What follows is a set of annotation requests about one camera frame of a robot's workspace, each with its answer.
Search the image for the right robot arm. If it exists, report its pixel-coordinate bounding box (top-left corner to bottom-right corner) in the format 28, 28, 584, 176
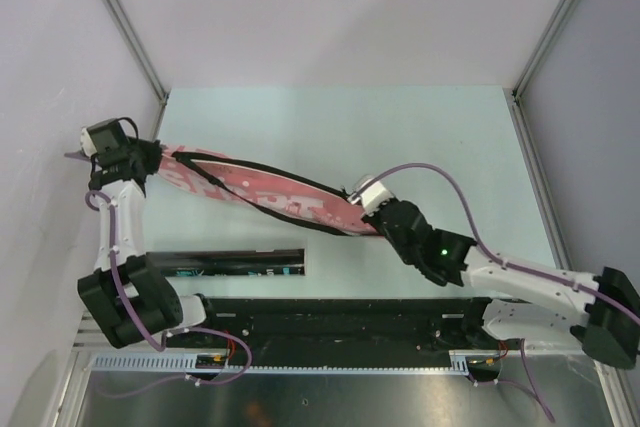
362, 197, 639, 370

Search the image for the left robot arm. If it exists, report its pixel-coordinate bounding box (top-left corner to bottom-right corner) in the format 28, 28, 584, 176
77, 129, 221, 351

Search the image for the right aluminium frame post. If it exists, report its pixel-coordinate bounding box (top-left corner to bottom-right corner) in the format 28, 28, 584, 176
512, 0, 609, 96

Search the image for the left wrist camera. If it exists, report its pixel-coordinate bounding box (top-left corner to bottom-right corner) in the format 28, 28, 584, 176
80, 117, 130, 157

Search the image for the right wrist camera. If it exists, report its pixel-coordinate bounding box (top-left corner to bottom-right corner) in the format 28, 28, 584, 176
347, 175, 395, 216

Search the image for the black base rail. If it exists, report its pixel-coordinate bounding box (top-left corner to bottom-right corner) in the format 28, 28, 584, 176
204, 297, 508, 370

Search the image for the black shuttlecock tube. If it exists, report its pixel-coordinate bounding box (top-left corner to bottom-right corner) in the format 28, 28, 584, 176
148, 248, 306, 278

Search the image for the left aluminium frame post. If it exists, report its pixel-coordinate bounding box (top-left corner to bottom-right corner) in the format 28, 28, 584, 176
74, 0, 169, 103

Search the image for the aluminium frame post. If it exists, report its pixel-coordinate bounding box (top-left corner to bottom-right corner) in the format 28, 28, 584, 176
512, 0, 609, 96
74, 0, 169, 103

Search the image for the pink racket bag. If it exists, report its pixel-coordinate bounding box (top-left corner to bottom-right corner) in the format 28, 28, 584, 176
157, 144, 379, 238

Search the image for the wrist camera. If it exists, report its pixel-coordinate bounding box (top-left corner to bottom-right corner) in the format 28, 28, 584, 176
80, 117, 130, 157
347, 175, 395, 216

